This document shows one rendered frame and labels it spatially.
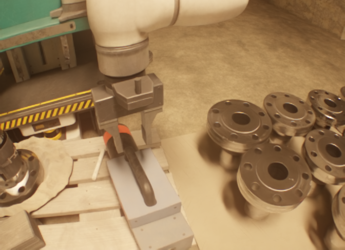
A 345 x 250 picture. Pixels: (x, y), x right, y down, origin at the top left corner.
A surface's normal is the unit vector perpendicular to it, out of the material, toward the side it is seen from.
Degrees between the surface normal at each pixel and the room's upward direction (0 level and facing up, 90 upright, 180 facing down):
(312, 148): 0
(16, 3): 90
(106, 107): 90
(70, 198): 0
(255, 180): 0
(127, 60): 90
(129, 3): 91
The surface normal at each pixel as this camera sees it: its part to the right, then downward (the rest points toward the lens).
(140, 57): 0.78, 0.40
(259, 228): 0.00, -0.76
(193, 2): 0.19, 0.59
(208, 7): 0.40, 0.71
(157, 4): 0.47, 0.55
